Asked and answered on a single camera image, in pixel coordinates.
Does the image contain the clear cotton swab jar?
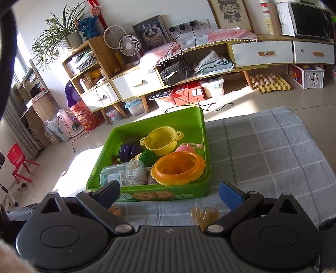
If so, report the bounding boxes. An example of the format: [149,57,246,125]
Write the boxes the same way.
[100,160,149,186]

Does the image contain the purple toy grapes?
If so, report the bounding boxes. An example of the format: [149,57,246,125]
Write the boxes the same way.
[118,144,143,163]

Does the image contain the toy corn cob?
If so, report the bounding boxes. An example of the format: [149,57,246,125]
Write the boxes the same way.
[134,150,157,167]

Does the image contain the orange flower-shaped bowl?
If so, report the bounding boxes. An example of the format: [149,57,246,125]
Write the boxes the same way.
[151,151,206,186]

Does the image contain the pink rubber toy creature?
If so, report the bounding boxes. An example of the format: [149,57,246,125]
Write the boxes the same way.
[175,143,204,154]

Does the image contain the yellow toy pot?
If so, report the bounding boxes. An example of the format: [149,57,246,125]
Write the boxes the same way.
[139,126,184,156]

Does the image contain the pink capsule ball toy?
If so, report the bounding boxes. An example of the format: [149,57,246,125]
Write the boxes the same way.
[108,202,122,218]

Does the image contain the grey checked tablecloth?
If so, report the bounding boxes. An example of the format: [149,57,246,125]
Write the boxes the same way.
[121,107,335,226]

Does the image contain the red gift bag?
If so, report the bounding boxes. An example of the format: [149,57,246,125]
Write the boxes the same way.
[70,101,104,131]

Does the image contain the green plastic storage box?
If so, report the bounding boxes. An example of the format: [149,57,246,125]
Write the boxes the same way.
[86,107,211,202]

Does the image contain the red plastic chair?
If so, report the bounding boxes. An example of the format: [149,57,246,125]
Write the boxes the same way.
[7,143,40,183]

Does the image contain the clear plastic storage bin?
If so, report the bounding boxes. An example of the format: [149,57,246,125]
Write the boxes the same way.
[125,98,145,117]

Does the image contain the wooden TV cabinet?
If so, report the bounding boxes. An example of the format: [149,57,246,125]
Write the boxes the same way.
[63,35,334,123]

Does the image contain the red box under cabinet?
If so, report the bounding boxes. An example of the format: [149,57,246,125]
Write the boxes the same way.
[171,81,207,106]

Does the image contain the egg tray with eggs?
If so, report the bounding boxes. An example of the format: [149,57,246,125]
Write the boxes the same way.
[250,73,291,93]

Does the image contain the white toy storage crate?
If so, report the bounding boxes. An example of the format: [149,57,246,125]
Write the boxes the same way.
[286,64,325,89]

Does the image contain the pink lace cloth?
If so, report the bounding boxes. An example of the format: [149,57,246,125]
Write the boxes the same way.
[139,28,257,71]

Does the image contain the white desk fan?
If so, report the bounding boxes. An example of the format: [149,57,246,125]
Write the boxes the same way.
[119,35,141,57]
[103,25,126,50]

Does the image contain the potted green plant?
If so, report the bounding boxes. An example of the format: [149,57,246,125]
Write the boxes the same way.
[31,1,86,70]

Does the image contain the blue Stitch plush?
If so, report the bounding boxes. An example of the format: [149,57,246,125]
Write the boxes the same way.
[78,15,100,40]

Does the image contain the framed cat picture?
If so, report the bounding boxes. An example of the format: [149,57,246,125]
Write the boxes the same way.
[133,15,170,52]

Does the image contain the framed cartoon picture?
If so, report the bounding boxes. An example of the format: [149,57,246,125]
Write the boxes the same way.
[208,0,254,32]

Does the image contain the black microwave oven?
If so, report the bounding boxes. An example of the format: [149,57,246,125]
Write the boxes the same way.
[276,2,334,39]

